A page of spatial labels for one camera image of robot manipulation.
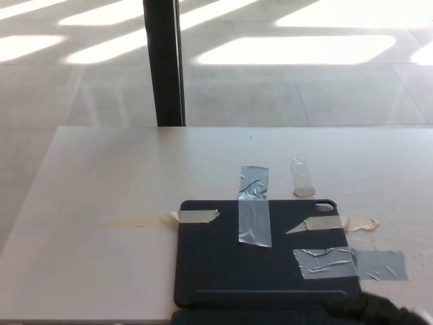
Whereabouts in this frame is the short beige masking tape strip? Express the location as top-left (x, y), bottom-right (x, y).
top-left (285, 216), bottom-right (380, 234)

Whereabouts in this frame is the long grey duct tape strip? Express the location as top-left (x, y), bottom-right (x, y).
top-left (238, 165), bottom-right (273, 248)

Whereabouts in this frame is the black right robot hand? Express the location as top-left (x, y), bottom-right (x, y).
top-left (325, 291), bottom-right (429, 325)

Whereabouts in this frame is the black window frame post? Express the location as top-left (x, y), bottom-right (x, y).
top-left (142, 0), bottom-right (187, 127)

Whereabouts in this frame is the wide grey duct tape strip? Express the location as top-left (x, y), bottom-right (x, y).
top-left (292, 247), bottom-right (409, 282)

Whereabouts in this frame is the dark tablet cover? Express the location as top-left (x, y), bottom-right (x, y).
top-left (170, 198), bottom-right (365, 325)

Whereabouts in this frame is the clear plastic tube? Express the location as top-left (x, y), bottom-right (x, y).
top-left (290, 157), bottom-right (317, 198)

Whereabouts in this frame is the long beige masking tape strip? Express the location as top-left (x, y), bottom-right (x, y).
top-left (91, 209), bottom-right (221, 229)

